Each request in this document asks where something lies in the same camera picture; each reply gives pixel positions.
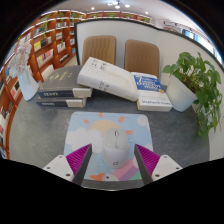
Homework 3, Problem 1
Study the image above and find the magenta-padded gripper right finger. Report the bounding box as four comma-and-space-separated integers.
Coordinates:
134, 143, 183, 186

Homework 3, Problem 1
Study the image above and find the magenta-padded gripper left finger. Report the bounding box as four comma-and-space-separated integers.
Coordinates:
43, 143, 93, 186

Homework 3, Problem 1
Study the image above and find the white computer mouse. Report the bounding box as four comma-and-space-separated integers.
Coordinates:
102, 128, 130, 169

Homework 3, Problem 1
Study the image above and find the pastel printed mouse pad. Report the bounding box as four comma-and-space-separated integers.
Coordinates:
63, 111, 155, 183

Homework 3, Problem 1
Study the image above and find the white book with blue cover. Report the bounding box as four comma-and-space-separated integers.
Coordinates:
130, 72, 173, 113

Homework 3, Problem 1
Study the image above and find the green potted plant white pot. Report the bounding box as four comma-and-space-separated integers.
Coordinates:
162, 51, 223, 141

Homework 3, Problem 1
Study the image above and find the tan upholstered chair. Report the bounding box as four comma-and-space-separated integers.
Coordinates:
124, 39, 161, 79
81, 35, 117, 68

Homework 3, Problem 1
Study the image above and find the orange wooden bookshelf unit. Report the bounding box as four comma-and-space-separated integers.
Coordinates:
0, 9, 88, 161

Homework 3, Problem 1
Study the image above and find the glass window row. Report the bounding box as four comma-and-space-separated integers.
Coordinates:
166, 21, 223, 64

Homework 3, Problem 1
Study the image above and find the white partition panel black edge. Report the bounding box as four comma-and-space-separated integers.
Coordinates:
73, 18, 224, 161

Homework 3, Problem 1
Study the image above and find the ceiling lights group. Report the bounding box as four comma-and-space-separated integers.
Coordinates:
89, 0, 132, 11

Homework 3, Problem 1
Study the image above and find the orange wall shelf with plants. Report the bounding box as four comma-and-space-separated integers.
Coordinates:
85, 10, 152, 24

